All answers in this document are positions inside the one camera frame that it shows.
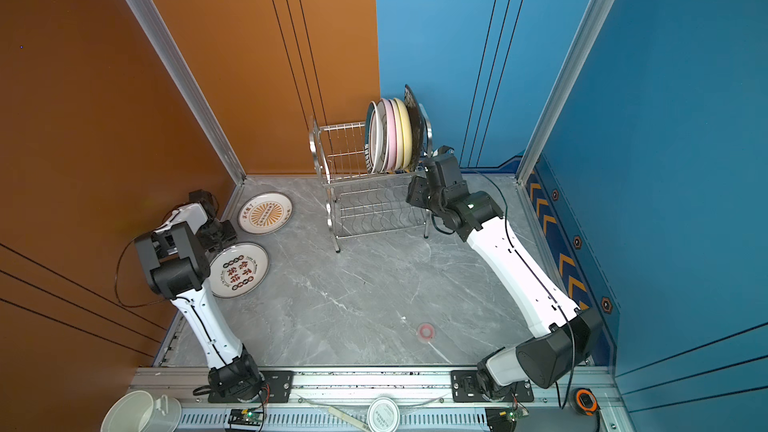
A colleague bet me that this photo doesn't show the white plate red characters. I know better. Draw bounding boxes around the white plate red characters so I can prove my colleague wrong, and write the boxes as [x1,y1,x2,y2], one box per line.
[210,242,269,298]

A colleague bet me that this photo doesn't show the white plate orange sunburst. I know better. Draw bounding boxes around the white plate orange sunburst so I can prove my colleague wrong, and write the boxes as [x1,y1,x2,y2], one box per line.
[237,192,293,235]

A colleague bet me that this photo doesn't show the black floral square plate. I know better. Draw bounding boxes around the black floral square plate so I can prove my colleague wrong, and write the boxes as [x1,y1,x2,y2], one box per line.
[404,84,425,171]

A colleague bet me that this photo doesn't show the steel two-tier dish rack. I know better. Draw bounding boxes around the steel two-tier dish rack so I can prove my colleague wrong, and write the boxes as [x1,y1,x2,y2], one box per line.
[309,122,431,253]

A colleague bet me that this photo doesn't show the cream round plate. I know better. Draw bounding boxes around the cream round plate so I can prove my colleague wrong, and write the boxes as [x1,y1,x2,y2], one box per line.
[391,98,410,170]

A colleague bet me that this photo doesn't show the yellow round plate with bear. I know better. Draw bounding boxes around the yellow round plate with bear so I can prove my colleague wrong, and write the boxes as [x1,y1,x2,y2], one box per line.
[394,98,413,170]

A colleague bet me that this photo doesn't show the white plate thin green ring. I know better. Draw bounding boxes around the white plate thin green ring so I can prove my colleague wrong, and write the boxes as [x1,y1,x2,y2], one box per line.
[375,100,392,173]

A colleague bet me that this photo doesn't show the pink round plate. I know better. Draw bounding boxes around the pink round plate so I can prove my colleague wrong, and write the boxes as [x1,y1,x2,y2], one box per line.
[383,99,400,172]

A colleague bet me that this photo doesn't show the white plate dark green rim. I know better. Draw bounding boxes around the white plate dark green rim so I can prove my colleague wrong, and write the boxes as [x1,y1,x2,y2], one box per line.
[366,100,385,174]

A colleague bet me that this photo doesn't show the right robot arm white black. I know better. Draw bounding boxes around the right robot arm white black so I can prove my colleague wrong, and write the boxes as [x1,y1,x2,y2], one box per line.
[406,147,603,401]

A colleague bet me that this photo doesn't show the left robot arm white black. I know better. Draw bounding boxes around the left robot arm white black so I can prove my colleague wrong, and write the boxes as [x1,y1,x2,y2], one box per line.
[133,189,266,403]

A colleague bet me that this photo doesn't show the green circuit board left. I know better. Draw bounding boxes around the green circuit board left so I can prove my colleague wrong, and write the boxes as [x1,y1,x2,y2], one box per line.
[225,408,266,431]

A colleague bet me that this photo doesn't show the green circuit board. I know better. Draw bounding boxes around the green circuit board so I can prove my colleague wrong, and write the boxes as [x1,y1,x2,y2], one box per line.
[225,408,266,431]
[485,406,530,432]

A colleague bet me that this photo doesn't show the clear plastic measuring cup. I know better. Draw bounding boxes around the clear plastic measuring cup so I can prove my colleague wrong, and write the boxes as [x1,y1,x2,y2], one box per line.
[100,390,182,432]

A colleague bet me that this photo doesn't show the green circuit board right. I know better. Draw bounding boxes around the green circuit board right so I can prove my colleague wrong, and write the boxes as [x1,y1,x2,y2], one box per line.
[485,406,530,432]

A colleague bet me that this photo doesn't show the wooden stick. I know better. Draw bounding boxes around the wooden stick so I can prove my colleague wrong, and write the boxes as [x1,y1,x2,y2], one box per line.
[326,406,370,432]

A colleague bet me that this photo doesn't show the orange black tape measure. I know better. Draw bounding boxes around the orange black tape measure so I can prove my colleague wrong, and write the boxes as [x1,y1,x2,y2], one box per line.
[571,388,599,416]

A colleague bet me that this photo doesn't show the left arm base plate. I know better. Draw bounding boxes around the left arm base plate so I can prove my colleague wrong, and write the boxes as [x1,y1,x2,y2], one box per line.
[195,369,294,404]

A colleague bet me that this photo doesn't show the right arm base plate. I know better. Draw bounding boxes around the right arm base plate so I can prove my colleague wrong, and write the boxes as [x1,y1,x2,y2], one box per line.
[450,369,535,403]

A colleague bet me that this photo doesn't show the aluminium front rail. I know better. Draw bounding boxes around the aluminium front rail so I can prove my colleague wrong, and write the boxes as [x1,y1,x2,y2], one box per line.
[128,365,631,432]

